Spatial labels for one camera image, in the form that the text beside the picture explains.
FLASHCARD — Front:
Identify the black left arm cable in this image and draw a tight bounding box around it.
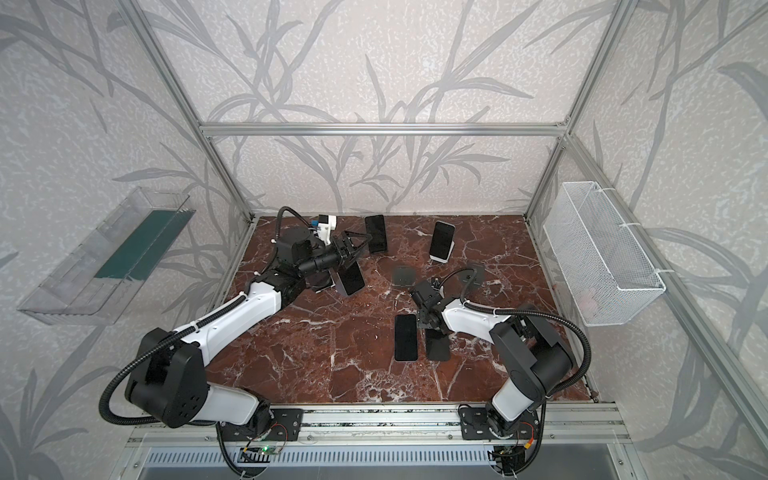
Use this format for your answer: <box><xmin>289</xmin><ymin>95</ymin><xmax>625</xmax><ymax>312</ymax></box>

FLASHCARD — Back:
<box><xmin>98</xmin><ymin>205</ymin><xmax>313</xmax><ymax>427</ymax></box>

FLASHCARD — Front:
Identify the white wire mesh basket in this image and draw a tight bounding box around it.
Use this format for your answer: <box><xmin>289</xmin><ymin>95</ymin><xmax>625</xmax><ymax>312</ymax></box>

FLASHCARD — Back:
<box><xmin>544</xmin><ymin>181</ymin><xmax>666</xmax><ymax>327</ymax></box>

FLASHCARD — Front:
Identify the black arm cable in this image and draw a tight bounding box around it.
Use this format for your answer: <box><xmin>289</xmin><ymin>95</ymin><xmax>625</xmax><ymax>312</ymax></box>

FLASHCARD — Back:
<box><xmin>98</xmin><ymin>205</ymin><xmax>313</xmax><ymax>427</ymax></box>
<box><xmin>437</xmin><ymin>266</ymin><xmax>593</xmax><ymax>475</ymax></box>

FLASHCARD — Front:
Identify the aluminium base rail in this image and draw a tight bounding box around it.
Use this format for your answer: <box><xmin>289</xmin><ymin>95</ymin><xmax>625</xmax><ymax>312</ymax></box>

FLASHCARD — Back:
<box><xmin>125</xmin><ymin>403</ymin><xmax>631</xmax><ymax>448</ymax></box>

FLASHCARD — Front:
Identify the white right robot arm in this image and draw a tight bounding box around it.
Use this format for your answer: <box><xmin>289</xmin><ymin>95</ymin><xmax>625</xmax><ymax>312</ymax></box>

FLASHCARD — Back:
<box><xmin>409</xmin><ymin>279</ymin><xmax>576</xmax><ymax>439</ymax></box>

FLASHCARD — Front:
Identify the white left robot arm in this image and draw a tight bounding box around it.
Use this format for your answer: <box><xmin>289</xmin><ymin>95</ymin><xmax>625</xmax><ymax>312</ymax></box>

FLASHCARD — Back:
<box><xmin>99</xmin><ymin>226</ymin><xmax>372</xmax><ymax>436</ymax></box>

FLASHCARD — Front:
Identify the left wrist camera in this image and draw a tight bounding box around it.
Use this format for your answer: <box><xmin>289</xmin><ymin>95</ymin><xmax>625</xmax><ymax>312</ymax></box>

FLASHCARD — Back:
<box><xmin>311</xmin><ymin>215</ymin><xmax>337</xmax><ymax>245</ymax></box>

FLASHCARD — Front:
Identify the green circuit board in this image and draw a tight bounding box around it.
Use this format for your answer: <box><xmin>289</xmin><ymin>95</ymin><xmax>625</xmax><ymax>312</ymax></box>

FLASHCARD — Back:
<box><xmin>239</xmin><ymin>445</ymin><xmax>283</xmax><ymax>463</ymax></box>

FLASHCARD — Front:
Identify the black phone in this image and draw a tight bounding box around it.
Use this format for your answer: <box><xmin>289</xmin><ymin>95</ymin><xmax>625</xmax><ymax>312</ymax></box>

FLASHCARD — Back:
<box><xmin>334</xmin><ymin>261</ymin><xmax>365</xmax><ymax>297</ymax></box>
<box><xmin>424</xmin><ymin>329</ymin><xmax>451</xmax><ymax>362</ymax></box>
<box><xmin>364</xmin><ymin>215</ymin><xmax>388</xmax><ymax>254</ymax></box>
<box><xmin>312</xmin><ymin>277</ymin><xmax>335</xmax><ymax>293</ymax></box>
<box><xmin>394</xmin><ymin>314</ymin><xmax>419</xmax><ymax>362</ymax></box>

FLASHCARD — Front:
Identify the green-edged phone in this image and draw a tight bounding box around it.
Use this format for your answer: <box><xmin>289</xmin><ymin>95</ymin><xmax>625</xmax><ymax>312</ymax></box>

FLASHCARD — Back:
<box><xmin>428</xmin><ymin>221</ymin><xmax>456</xmax><ymax>264</ymax></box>

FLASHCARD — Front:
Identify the clear acrylic wall tray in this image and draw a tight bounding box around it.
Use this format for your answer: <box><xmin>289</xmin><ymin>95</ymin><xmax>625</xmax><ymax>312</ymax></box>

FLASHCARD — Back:
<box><xmin>18</xmin><ymin>187</ymin><xmax>195</xmax><ymax>326</ymax></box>

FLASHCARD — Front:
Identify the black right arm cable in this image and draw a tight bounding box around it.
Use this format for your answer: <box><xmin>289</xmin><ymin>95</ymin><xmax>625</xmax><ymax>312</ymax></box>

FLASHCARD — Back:
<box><xmin>437</xmin><ymin>266</ymin><xmax>593</xmax><ymax>475</ymax></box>

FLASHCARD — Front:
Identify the black phone front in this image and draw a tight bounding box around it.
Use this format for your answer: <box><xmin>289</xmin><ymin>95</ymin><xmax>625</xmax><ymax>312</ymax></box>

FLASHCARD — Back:
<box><xmin>394</xmin><ymin>314</ymin><xmax>419</xmax><ymax>362</ymax></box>

